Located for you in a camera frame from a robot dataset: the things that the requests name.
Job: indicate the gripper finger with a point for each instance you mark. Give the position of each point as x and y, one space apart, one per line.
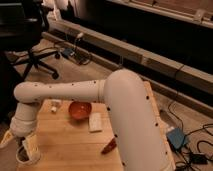
7 138
31 146

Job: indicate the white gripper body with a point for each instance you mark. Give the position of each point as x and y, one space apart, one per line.
21 130

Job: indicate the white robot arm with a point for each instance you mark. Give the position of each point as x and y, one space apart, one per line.
139 136

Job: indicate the orange-red bowl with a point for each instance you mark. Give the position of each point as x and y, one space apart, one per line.
80 110

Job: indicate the white rectangular sponge block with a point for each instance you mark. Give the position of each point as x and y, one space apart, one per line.
95 123

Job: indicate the red chili pepper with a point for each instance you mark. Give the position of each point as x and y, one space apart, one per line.
109 147

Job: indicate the black office chair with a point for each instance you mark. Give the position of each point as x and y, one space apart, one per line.
22 23

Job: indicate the blue box on floor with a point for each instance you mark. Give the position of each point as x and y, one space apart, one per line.
177 139

